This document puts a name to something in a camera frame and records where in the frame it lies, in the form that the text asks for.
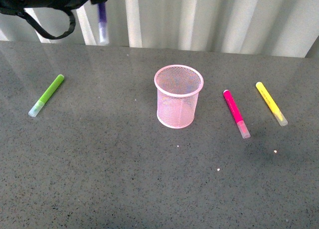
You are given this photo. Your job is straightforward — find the yellow marker pen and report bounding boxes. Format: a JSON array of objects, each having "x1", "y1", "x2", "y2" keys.
[{"x1": 255, "y1": 82, "x2": 288, "y2": 126}]

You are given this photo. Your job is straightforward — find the black cable loop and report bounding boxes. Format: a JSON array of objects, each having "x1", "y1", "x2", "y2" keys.
[{"x1": 17, "y1": 8, "x2": 76, "y2": 40}]

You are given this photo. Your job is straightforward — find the pink marker pen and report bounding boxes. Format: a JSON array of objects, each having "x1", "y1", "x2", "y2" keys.
[{"x1": 223, "y1": 89, "x2": 251, "y2": 139}]

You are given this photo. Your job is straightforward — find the green marker pen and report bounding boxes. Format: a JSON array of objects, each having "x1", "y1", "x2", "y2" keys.
[{"x1": 28, "y1": 74, "x2": 64, "y2": 117}]

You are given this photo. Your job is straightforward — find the purple marker pen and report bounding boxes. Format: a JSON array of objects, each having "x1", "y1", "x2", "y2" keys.
[{"x1": 98, "y1": 2, "x2": 110, "y2": 45}]

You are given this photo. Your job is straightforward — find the white curtain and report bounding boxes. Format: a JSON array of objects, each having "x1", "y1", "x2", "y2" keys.
[{"x1": 0, "y1": 0, "x2": 319, "y2": 58}]

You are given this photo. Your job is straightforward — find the pink mesh cup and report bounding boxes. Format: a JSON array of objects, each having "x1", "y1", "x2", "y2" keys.
[{"x1": 154, "y1": 64, "x2": 204, "y2": 129}]

